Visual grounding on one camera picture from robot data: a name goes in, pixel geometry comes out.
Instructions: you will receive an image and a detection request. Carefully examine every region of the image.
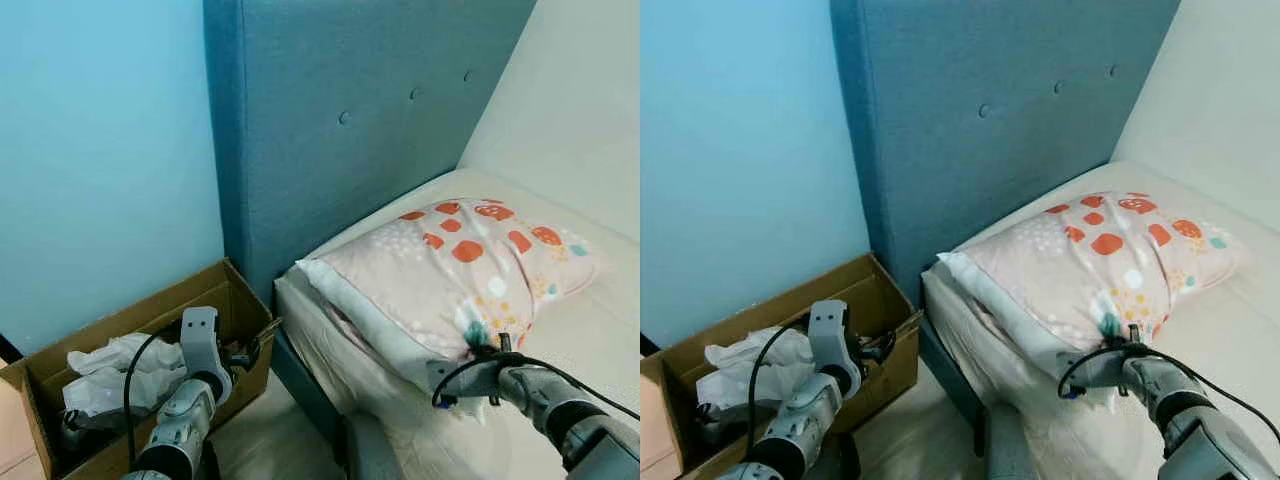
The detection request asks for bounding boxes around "pink patterned pillow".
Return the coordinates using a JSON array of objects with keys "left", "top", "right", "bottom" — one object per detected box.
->
[
  {"left": 295, "top": 198, "right": 603, "bottom": 396},
  {"left": 938, "top": 190, "right": 1243, "bottom": 389}
]

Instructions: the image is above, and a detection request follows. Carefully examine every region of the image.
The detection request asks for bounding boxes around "mattress with cream sheet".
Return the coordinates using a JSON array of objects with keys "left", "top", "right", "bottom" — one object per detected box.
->
[
  {"left": 275, "top": 168, "right": 641, "bottom": 480},
  {"left": 920, "top": 160, "right": 1280, "bottom": 480}
]

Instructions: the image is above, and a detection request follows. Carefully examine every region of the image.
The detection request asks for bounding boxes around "brown cardboard box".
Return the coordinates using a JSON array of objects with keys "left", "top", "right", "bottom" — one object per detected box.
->
[
  {"left": 640, "top": 252, "right": 923, "bottom": 480},
  {"left": 0, "top": 258, "right": 284, "bottom": 480}
]

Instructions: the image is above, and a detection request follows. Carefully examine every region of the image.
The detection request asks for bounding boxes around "blue upholstered headboard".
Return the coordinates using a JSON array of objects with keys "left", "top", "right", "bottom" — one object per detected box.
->
[
  {"left": 204, "top": 0, "right": 541, "bottom": 306},
  {"left": 830, "top": 0, "right": 1183, "bottom": 301}
]

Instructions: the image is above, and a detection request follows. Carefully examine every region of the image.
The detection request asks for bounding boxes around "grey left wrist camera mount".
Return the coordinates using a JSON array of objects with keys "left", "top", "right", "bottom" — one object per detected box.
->
[
  {"left": 180, "top": 306, "right": 233, "bottom": 386},
  {"left": 808, "top": 299, "right": 861, "bottom": 379}
]

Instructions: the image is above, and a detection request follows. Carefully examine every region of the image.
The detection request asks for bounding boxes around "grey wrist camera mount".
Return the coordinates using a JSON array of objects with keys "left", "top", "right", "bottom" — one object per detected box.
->
[
  {"left": 180, "top": 306, "right": 233, "bottom": 386},
  {"left": 808, "top": 299, "right": 861, "bottom": 379},
  {"left": 1058, "top": 345, "right": 1133, "bottom": 393},
  {"left": 427, "top": 356, "right": 507, "bottom": 403}
]

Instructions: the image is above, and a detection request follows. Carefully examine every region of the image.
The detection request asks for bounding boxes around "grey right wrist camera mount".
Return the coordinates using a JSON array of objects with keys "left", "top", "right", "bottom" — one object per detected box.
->
[
  {"left": 427, "top": 356, "right": 507, "bottom": 403},
  {"left": 1058, "top": 345, "right": 1133, "bottom": 393}
]

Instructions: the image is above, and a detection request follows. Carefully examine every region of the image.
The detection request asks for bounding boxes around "dark bed frame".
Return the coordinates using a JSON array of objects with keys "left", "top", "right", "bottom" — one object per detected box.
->
[
  {"left": 915, "top": 318, "right": 987, "bottom": 448},
  {"left": 270, "top": 328, "right": 347, "bottom": 453}
]

